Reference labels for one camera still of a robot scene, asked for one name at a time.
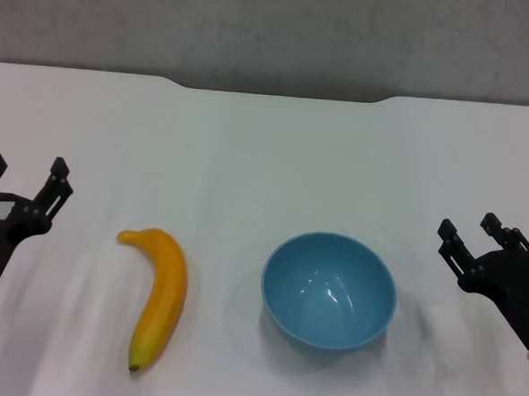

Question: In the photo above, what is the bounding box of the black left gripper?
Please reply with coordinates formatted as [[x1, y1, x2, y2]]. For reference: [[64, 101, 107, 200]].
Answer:
[[0, 152, 76, 303]]

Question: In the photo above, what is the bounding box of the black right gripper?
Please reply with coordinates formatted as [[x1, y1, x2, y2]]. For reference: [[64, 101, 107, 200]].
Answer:
[[429, 209, 529, 350]]

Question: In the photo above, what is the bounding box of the blue bowl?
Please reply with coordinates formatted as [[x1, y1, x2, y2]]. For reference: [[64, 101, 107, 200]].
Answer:
[[257, 228, 402, 354]]

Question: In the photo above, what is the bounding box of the yellow banana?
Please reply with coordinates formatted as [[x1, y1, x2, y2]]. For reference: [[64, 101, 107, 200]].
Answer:
[[108, 225, 193, 375]]

